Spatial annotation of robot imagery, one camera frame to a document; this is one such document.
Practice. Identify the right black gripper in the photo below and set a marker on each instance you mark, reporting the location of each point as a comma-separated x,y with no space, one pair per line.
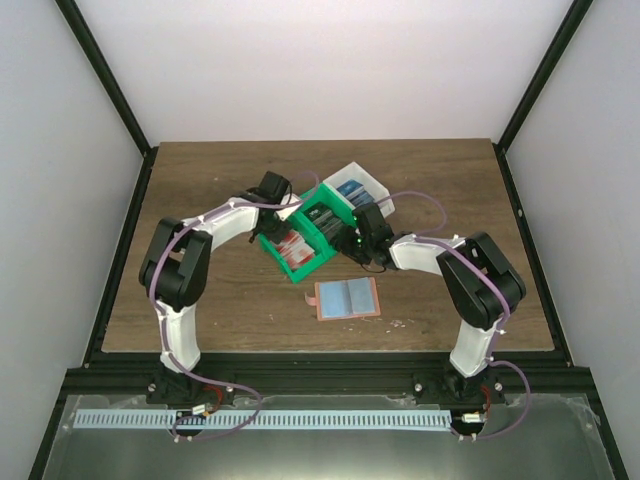
344,241

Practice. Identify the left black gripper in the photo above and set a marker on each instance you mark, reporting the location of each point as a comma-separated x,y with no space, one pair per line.
278,234

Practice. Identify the pink leather card holder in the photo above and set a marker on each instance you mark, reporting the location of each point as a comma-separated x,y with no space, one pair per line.
345,299

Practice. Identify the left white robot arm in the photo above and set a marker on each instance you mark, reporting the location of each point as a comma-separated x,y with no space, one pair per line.
174,274

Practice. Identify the red white card stack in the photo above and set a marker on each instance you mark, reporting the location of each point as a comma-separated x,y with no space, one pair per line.
295,251

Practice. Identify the black card stack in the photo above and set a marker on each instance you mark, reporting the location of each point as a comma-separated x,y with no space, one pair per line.
325,220

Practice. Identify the blue card stack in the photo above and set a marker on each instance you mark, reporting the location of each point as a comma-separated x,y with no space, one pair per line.
355,193

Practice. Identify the left green bin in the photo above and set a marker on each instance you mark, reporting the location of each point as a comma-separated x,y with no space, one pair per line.
300,274

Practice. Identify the green bin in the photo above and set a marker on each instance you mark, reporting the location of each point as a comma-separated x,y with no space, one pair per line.
307,229
300,274

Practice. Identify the middle green bin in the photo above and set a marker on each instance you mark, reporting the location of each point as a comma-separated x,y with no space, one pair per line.
307,229

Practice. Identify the white bin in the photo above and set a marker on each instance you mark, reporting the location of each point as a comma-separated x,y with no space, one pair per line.
356,172

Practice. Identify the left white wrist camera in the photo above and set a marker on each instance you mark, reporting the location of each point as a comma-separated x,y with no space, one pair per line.
290,203

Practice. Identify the black aluminium front rail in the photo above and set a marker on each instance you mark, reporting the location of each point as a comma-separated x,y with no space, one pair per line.
427,375

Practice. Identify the light blue cable duct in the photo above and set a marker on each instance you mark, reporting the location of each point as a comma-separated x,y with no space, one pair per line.
325,420

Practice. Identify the left black frame post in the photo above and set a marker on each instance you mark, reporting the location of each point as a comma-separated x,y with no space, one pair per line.
86,40

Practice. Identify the black frame post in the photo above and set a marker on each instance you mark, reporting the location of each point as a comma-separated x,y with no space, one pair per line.
562,38
86,40

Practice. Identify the right black frame post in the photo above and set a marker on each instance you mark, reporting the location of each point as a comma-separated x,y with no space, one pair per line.
562,38

